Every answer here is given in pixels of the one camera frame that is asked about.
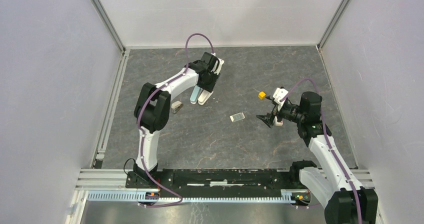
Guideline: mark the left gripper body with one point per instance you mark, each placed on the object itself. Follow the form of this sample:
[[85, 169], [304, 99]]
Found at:
[[210, 82]]

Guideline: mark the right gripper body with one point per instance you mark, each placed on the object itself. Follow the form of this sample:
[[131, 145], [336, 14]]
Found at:
[[288, 111]]

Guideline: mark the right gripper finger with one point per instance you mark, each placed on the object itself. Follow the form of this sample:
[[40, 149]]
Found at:
[[268, 119], [269, 98]]

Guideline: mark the light blue stapler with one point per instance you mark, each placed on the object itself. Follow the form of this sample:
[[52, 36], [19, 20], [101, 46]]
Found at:
[[195, 95]]

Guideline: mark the white stapler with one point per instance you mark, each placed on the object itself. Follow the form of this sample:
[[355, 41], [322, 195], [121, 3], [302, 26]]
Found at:
[[203, 97]]

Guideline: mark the small beige stapler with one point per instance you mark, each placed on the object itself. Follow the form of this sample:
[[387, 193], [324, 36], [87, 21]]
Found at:
[[176, 106]]

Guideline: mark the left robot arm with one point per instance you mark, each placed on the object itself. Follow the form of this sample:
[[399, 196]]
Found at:
[[153, 107]]

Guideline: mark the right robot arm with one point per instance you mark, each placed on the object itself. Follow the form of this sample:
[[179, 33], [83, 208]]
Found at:
[[344, 198]]

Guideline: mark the yellow cube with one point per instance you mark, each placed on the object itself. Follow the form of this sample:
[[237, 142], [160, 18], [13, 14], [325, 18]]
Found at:
[[262, 95]]

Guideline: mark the staple box grey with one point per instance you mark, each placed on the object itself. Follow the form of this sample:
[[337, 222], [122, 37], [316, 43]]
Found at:
[[237, 117]]

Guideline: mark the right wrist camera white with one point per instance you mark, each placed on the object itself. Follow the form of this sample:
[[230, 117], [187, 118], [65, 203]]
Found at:
[[279, 97]]

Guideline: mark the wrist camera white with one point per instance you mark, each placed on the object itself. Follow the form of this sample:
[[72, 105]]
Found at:
[[218, 66], [279, 97]]

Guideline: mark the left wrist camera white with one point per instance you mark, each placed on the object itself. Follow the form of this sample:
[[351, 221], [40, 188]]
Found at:
[[218, 66]]

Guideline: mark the white cable tray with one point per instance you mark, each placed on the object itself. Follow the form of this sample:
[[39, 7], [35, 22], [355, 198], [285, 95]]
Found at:
[[152, 197]]

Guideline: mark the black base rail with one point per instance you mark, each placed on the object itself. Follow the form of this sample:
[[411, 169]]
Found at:
[[220, 183]]

